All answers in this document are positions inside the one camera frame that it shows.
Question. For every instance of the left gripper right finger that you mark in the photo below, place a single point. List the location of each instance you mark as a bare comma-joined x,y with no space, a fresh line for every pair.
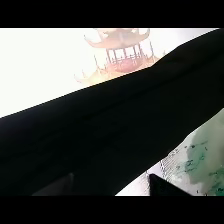
162,187

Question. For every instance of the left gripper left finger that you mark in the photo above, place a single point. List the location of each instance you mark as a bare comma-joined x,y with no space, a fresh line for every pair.
59,187

